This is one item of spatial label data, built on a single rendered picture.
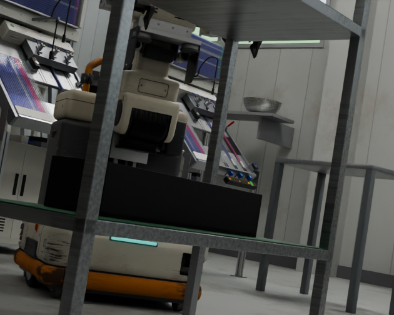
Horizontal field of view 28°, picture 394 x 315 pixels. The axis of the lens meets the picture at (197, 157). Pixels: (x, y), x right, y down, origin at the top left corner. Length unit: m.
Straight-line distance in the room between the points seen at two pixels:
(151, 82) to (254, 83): 5.69
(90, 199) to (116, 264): 1.57
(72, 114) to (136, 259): 0.67
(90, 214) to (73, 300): 0.15
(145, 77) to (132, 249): 0.66
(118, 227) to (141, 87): 1.64
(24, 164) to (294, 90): 4.49
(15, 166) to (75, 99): 1.26
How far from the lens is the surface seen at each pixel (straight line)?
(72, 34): 4.88
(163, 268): 3.01
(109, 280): 2.94
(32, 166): 4.49
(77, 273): 1.40
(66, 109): 3.23
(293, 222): 8.15
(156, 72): 3.10
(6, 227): 4.43
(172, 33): 3.09
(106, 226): 1.43
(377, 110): 7.90
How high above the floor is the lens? 0.38
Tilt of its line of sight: 4 degrees up
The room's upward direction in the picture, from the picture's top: 9 degrees clockwise
